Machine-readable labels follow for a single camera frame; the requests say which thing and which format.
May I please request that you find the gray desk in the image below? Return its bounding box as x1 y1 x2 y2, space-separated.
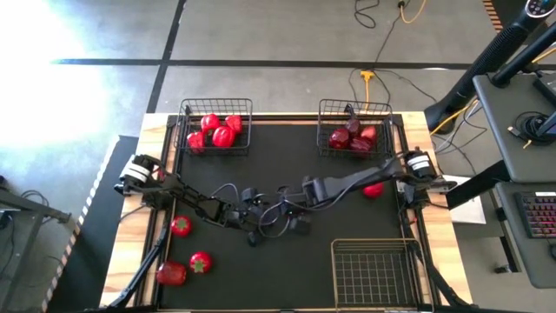
472 71 556 183
494 180 556 290

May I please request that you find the black striped-edge floor mat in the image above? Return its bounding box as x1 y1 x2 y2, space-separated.
41 133 141 313

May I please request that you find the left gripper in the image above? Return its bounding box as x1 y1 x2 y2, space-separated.
219 203 263 249

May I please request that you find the gray metal stand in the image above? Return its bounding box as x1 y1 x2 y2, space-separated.
0 173 73 313

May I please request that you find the black monitor pole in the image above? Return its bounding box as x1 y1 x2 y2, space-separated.
490 19 556 88

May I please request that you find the dark red apple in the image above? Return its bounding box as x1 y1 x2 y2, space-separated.
344 116 362 137
349 137 373 154

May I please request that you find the black desk leg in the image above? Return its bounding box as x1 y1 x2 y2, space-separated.
445 159 509 210

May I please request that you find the white paper sheet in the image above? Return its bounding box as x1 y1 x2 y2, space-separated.
441 174 487 226

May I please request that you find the coiled black cable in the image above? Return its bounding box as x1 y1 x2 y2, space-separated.
507 110 553 149

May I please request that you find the red bell pepper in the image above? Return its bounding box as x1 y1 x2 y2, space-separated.
362 182 386 200
200 113 222 134
186 130 207 154
211 125 237 149
224 114 244 135

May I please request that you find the gold wire basket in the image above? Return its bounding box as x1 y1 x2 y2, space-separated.
329 236 421 312

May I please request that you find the black table mat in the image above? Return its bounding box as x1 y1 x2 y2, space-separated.
161 113 409 311

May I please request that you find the black frame strut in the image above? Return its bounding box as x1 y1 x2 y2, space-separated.
102 215 173 310
406 238 474 310

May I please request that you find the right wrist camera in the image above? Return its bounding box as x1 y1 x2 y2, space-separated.
288 215 313 237

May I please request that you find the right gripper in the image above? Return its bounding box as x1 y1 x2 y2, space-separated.
255 189 310 218

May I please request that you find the yellow power plug cord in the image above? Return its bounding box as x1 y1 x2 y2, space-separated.
358 69 376 113

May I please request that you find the red tomato green calyx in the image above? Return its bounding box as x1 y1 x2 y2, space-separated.
170 215 194 238
189 250 214 275

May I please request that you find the black wire basket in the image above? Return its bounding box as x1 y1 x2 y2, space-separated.
315 98 396 160
175 97 255 157

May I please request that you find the red backlit keyboard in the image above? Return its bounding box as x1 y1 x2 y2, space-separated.
514 190 556 240

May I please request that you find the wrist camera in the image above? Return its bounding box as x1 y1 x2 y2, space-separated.
241 186 261 205
288 215 313 237

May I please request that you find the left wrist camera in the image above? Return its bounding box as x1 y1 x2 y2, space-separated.
241 186 261 205

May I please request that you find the black tower fan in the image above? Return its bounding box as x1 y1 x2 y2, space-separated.
423 0 556 135

